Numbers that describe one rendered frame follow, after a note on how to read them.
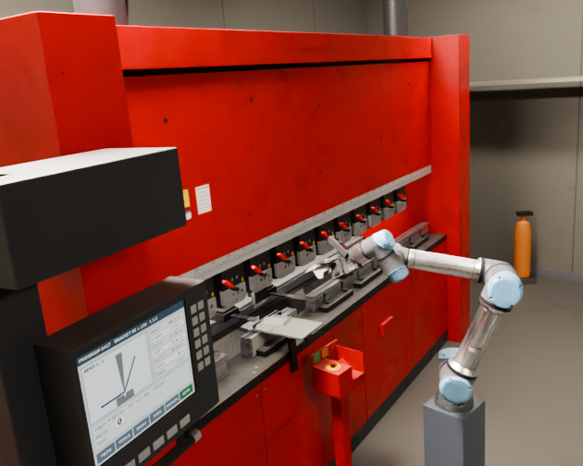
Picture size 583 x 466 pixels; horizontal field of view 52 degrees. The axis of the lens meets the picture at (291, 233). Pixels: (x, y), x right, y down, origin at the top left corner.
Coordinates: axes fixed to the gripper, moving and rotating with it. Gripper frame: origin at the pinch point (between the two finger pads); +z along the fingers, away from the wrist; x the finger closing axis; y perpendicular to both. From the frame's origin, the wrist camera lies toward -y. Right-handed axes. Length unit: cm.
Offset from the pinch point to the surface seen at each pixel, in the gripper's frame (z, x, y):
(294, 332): 35.9, 19.3, 13.5
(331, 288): 52, 80, -14
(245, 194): 19.2, -4.9, -44.4
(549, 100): -41, 380, -162
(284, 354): 48, 23, 20
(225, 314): 69, 13, -8
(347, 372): 33, 44, 35
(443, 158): 12, 212, -99
